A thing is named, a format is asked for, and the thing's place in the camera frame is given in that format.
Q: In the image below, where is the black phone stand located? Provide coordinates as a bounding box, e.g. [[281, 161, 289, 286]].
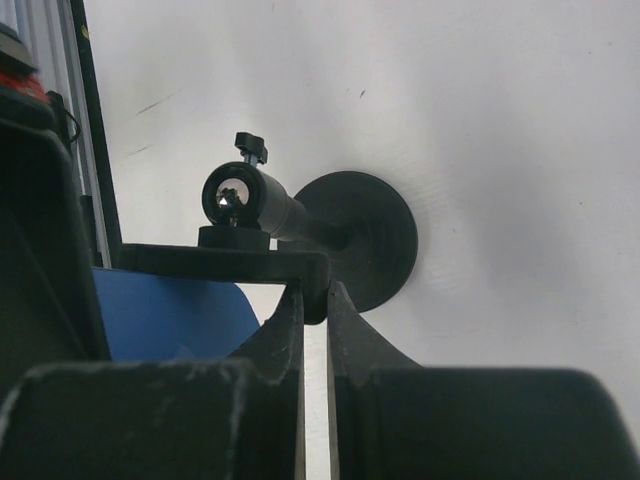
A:
[[117, 132, 419, 324]]

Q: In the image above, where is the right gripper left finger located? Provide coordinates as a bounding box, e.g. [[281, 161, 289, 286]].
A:
[[1, 285, 305, 479]]

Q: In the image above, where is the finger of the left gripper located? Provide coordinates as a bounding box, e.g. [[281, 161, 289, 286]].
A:
[[1, 94, 110, 390]]

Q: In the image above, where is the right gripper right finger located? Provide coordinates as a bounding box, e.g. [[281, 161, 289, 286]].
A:
[[327, 281, 633, 479]]

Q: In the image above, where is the blue phone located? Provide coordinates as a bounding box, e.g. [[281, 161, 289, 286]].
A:
[[93, 268, 259, 362]]

